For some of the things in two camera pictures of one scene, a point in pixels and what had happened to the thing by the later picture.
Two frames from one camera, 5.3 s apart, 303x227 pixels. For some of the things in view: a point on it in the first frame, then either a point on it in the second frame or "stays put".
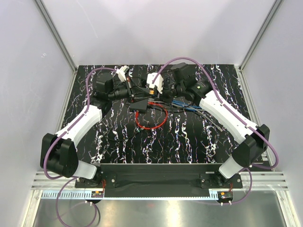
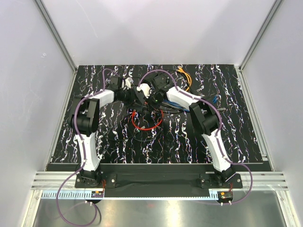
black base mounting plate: [208, 175] stays put
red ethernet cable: [137, 113] -> [133, 114]
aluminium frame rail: [260, 181] stays put
